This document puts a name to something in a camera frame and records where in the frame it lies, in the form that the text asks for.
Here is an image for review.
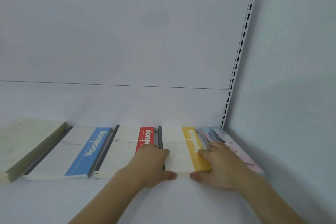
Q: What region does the person's left hand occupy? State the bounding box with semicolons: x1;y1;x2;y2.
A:
123;143;178;189

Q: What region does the person's right hand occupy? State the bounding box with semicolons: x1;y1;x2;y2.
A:
190;142;254;192

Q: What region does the yellow striped white notebook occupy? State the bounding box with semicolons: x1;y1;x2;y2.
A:
161;126;212;173

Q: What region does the person's left forearm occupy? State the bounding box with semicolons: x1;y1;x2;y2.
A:
68;167;145;224

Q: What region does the person's right forearm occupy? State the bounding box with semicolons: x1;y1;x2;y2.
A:
236;172;308;224

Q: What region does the grey shelf divider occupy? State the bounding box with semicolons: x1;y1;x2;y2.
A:
94;125;120;173
158;126;166;171
24;126;74;176

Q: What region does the blue pastel illustrated notebook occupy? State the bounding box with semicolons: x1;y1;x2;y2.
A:
195;127;226;151

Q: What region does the pink pastel illustrated notebook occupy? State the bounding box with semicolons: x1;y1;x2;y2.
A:
213;127;264;174

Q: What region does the red striped white notebook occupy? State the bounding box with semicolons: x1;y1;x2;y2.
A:
94;126;155;179

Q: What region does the blue striped white notebook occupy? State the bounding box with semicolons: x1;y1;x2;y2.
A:
23;127;112;181

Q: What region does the white slotted shelf upright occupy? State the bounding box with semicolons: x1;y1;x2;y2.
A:
220;0;257;130

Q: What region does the stack of cream notebooks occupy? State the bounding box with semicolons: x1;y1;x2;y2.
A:
0;119;67;183

